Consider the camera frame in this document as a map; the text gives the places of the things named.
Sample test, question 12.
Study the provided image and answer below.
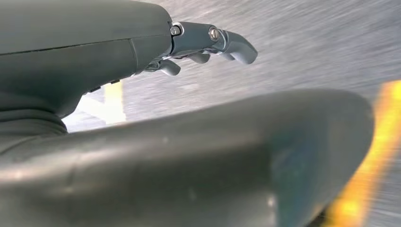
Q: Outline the yellow floor tape square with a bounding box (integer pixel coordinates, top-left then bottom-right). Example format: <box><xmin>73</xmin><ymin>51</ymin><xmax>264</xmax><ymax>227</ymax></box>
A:
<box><xmin>324</xmin><ymin>79</ymin><xmax>401</xmax><ymax>227</ymax></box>

